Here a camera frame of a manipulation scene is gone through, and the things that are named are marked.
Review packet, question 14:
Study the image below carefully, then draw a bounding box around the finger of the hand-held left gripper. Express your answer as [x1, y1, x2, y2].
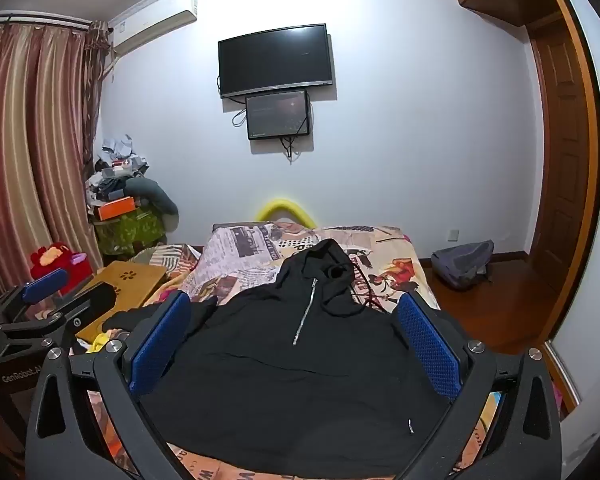
[0, 267, 70, 322]
[0, 282, 119, 361]

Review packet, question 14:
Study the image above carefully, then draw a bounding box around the white air conditioner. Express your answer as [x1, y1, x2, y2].
[111, 0, 201, 58]

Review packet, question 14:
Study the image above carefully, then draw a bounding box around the black zip hoodie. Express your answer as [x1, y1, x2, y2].
[102, 238, 453, 478]

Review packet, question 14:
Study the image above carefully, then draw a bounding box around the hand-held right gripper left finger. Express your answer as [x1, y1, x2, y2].
[25, 290, 206, 480]

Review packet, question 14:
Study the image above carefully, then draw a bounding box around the orange box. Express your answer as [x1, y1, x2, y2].
[94, 196, 137, 221]

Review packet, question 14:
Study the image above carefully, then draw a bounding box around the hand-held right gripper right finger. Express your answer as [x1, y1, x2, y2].
[395, 290, 563, 480]

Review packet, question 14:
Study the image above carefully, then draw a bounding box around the curtain rod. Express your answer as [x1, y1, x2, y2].
[0, 10, 94, 31]

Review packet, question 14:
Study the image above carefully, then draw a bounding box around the pile of clutter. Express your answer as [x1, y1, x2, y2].
[85, 134, 152, 207]

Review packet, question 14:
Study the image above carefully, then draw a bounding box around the printed blanket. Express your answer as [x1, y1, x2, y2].
[87, 220, 506, 480]

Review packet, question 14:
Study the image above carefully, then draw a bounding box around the grey backpack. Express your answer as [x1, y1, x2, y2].
[431, 240, 496, 291]

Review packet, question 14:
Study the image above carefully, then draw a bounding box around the wooden door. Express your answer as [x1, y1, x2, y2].
[522, 0, 600, 348]

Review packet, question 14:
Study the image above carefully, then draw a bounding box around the striped curtain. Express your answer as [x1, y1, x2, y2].
[0, 21, 109, 306]

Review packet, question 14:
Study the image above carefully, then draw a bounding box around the small black wall monitor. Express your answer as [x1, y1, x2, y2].
[245, 90, 311, 141]

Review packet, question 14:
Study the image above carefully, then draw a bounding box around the grey pillow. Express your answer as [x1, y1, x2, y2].
[125, 177, 180, 233]

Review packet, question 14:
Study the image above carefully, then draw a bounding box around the large black wall television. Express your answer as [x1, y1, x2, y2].
[217, 23, 335, 100]

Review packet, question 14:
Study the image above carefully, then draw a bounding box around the wooden lap desk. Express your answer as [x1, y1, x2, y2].
[75, 261, 168, 343]

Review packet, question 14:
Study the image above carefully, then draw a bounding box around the yellow foam tube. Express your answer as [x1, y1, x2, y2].
[254, 199, 321, 232]

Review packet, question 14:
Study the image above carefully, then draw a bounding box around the red plush toy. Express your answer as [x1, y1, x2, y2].
[30, 242, 94, 296]

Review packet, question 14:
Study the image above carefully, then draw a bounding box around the black cable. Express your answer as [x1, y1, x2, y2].
[279, 110, 315, 162]

